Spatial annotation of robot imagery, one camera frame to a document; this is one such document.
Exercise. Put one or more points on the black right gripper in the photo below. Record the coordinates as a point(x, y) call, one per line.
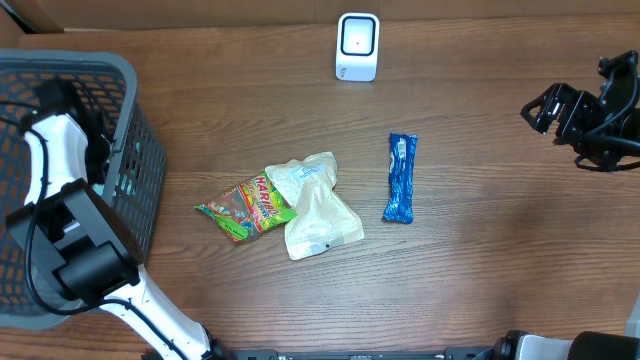
point(571, 126)

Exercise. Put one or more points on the blue snack bar wrapper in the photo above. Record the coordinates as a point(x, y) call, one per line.
point(403, 148)

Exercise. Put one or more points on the beige paper pouch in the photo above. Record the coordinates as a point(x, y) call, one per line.
point(323, 220)

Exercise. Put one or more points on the Haribo gummy worms bag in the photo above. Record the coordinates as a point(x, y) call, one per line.
point(249, 209)

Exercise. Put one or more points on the light teal snack packet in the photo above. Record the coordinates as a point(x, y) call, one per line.
point(126, 182)

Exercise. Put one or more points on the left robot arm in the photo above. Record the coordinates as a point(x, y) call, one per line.
point(78, 253)

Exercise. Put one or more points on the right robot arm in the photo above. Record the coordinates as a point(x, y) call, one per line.
point(602, 130)

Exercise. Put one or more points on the white barcode scanner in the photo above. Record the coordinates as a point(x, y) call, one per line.
point(357, 47)

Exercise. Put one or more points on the grey plastic mesh basket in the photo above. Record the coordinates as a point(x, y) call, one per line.
point(137, 162)

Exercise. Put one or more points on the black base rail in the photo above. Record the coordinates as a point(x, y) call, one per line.
point(450, 353)

